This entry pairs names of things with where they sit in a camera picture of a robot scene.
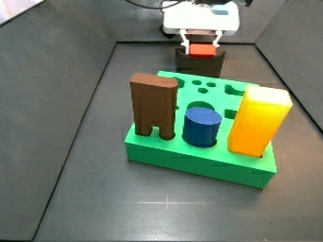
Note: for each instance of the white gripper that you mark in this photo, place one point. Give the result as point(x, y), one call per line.
point(190, 16)

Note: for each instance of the red double-square block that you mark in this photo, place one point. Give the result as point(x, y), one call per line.
point(202, 50)

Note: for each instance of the green shape sorter board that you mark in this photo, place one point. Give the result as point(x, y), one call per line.
point(221, 95)

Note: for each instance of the brown arch block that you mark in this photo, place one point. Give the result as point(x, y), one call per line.
point(154, 102)

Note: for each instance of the yellow rectangular block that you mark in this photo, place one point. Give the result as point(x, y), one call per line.
point(261, 115)

